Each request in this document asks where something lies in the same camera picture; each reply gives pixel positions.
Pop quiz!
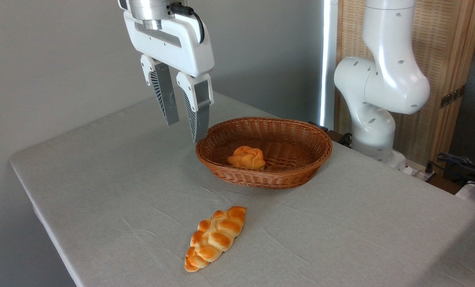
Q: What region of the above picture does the black cable bundle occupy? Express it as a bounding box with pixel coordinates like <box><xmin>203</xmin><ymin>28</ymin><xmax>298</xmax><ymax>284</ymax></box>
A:
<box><xmin>427</xmin><ymin>153</ymin><xmax>475</xmax><ymax>188</ymax></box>

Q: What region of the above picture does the small round knotted bread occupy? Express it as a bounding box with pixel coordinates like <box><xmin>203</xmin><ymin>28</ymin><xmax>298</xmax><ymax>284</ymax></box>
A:
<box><xmin>227</xmin><ymin>145</ymin><xmax>266</xmax><ymax>171</ymax></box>

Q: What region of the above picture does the black metal screen hinge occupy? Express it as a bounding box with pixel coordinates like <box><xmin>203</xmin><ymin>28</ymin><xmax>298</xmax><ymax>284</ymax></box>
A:
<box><xmin>440</xmin><ymin>85</ymin><xmax>466</xmax><ymax>109</ymax></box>

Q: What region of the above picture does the grey tablecloth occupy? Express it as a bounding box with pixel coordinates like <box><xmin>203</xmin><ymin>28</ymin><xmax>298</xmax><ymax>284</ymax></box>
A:
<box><xmin>10</xmin><ymin>91</ymin><xmax>475</xmax><ymax>287</ymax></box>

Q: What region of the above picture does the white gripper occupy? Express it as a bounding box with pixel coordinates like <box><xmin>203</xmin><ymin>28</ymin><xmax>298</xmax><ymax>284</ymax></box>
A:
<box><xmin>123</xmin><ymin>10</ymin><xmax>215</xmax><ymax>143</ymax></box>

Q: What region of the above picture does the wooden rattan folding screen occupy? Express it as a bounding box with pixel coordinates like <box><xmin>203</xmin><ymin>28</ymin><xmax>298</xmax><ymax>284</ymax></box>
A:
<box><xmin>335</xmin><ymin>0</ymin><xmax>475</xmax><ymax>176</ymax></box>

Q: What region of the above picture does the white power strip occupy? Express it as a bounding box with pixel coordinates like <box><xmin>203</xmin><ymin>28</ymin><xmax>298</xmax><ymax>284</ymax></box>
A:
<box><xmin>403</xmin><ymin>159</ymin><xmax>437</xmax><ymax>181</ymax></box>

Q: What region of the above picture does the brown wicker basket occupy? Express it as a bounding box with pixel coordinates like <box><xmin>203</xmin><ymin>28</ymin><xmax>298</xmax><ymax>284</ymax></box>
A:
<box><xmin>195</xmin><ymin>116</ymin><xmax>333</xmax><ymax>189</ymax></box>

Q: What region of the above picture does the long braided bread loaf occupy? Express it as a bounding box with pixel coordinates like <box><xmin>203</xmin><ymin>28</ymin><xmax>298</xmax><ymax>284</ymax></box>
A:
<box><xmin>184</xmin><ymin>206</ymin><xmax>247</xmax><ymax>273</ymax></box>

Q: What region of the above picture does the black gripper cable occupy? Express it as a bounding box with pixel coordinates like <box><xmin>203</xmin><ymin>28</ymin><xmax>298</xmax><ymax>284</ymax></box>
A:
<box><xmin>168</xmin><ymin>3</ymin><xmax>205</xmax><ymax>44</ymax></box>

